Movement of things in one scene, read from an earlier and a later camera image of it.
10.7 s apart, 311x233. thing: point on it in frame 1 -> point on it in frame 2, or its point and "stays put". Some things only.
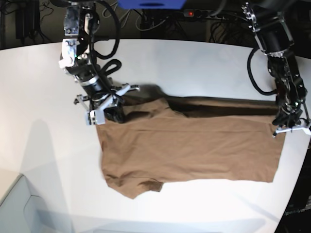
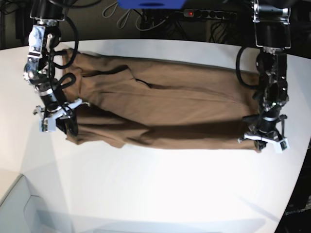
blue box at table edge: x=153 y=4 stays put
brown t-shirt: x=199 y=138 -> x=120 y=102
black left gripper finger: x=116 y=113 -> x=72 y=126
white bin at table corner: x=21 y=212 stays put
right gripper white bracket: x=284 y=129 -> x=280 y=145
